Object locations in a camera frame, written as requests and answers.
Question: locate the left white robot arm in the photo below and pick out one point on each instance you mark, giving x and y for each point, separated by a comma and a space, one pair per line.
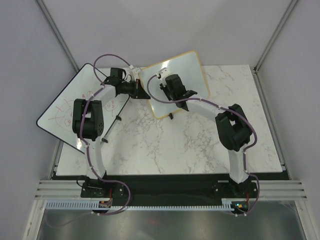
88, 118

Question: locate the aluminium frame post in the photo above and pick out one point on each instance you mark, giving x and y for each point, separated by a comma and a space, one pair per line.
275, 34
57, 33

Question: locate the white slotted cable duct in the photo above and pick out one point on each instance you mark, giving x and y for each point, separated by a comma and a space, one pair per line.
96, 205

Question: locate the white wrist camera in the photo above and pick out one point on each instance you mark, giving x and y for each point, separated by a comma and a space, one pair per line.
135, 71
163, 74

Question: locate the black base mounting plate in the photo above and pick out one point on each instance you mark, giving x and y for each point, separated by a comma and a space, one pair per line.
180, 189

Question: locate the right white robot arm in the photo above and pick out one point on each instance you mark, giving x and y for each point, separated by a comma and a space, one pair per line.
231, 123

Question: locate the right aluminium frame post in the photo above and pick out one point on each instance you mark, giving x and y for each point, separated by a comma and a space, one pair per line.
275, 34

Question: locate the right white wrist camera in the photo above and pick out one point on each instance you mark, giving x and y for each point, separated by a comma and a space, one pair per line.
163, 74

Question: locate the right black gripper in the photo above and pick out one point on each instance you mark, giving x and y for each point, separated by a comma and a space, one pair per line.
163, 87

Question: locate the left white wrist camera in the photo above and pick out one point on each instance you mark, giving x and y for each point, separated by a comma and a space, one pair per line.
135, 71

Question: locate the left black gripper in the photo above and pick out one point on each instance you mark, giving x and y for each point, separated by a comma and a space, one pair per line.
137, 89

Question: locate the aluminium rail front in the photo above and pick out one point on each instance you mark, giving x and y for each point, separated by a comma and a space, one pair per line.
270, 190

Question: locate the left aluminium frame post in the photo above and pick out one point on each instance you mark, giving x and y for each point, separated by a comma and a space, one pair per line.
57, 33

